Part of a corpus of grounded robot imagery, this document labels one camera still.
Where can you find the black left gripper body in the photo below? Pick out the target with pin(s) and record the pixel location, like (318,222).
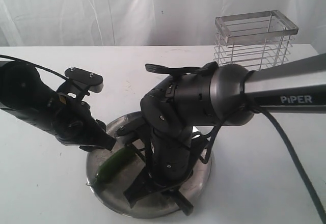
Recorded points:
(74,125)

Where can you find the green cucumber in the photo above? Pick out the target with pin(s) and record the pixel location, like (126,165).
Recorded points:
(108,170)

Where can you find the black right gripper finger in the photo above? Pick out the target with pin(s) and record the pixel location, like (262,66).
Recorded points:
(141,187)
(181,201)

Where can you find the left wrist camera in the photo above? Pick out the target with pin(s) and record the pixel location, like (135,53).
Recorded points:
(80,83)

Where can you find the round stainless steel plate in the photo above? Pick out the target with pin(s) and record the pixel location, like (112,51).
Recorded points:
(153,206)

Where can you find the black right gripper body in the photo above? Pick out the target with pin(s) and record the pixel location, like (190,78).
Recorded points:
(163,184)

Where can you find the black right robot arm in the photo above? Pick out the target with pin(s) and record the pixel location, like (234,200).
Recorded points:
(181,116)

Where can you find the white backdrop curtain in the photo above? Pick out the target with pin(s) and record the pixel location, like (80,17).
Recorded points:
(142,22)

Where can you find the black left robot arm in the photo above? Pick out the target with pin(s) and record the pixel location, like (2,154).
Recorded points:
(25,96)

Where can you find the wire metal utensil basket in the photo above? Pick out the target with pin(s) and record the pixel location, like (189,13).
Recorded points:
(255,41)

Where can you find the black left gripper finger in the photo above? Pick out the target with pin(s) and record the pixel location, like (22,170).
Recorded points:
(98,137)

